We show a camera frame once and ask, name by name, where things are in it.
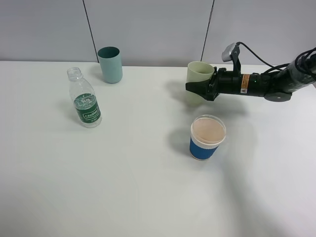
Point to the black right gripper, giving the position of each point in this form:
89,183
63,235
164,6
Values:
225,82

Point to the pale green plastic cup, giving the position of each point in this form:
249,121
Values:
197,71

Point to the clear bottle green label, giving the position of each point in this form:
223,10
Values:
84,99

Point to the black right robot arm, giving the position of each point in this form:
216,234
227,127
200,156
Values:
277,84

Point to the blue sleeved glass cup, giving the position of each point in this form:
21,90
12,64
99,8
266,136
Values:
207,133

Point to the teal plastic cup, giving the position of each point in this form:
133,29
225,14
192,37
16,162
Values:
110,63

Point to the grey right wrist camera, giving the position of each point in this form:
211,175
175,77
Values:
231,53

